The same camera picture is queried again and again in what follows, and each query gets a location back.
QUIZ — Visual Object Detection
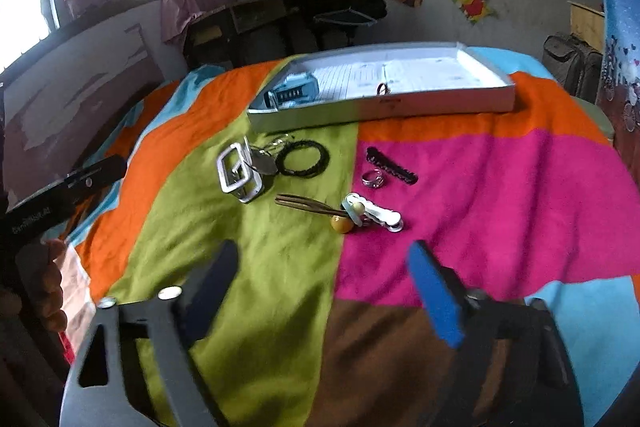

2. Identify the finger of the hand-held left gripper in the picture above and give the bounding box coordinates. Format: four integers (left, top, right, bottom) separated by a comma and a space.
64, 155, 129, 204

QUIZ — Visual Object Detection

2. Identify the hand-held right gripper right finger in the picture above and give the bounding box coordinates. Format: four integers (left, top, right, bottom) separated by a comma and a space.
406, 240, 586, 427

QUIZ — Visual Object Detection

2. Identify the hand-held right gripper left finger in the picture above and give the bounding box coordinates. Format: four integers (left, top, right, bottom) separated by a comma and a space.
60, 239, 241, 427

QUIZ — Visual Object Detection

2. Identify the white hair clip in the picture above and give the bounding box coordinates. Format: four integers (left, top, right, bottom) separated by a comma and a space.
349, 193, 405, 233

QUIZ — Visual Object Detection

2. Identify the white square buckle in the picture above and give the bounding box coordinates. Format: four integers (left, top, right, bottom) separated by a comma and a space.
216, 139, 264, 204

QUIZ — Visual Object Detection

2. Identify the yellow bead hair tie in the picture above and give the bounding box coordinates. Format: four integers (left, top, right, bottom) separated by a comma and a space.
331, 199, 368, 235

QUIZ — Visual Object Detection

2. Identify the brown hair tie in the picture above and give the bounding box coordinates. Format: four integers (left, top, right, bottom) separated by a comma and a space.
275, 193, 371, 224

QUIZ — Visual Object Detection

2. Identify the black toothed hair clip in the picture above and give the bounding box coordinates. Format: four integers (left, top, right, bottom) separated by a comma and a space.
365, 147, 420, 185

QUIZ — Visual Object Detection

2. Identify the black beaded bracelet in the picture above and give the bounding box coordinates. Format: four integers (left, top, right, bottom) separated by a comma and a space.
275, 139, 331, 178

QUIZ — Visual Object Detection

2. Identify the shallow grey cardboard tray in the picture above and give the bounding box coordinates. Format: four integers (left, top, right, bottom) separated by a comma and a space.
247, 42, 516, 132

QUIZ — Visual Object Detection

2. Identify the light blue wristwatch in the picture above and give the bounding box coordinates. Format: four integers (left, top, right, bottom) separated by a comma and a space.
263, 74, 319, 110

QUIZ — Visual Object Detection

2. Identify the person's left hand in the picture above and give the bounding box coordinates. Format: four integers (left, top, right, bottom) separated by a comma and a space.
39, 239, 69, 334

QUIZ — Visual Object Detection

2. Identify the colourful patchwork blanket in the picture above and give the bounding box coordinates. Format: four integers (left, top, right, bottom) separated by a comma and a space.
65, 46, 640, 427

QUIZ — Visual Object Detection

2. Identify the dark wooden desk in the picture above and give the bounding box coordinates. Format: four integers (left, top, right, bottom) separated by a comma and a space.
182, 0, 307, 68

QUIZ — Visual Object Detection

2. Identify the printed grid paper sheet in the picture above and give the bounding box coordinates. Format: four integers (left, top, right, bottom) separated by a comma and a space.
310, 56, 506, 100

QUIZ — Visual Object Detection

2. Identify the grey suitcase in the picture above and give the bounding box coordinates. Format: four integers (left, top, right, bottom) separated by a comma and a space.
542, 34, 604, 104

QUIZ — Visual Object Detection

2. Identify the white clothes hanger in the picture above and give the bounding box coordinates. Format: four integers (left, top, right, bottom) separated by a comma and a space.
312, 7, 372, 28

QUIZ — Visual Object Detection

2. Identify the blue printed curtain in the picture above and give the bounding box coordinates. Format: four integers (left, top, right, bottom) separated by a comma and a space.
584, 0, 640, 190

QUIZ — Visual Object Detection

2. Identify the light wooden cabinet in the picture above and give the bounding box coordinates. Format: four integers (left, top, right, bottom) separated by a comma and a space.
568, 0, 606, 40

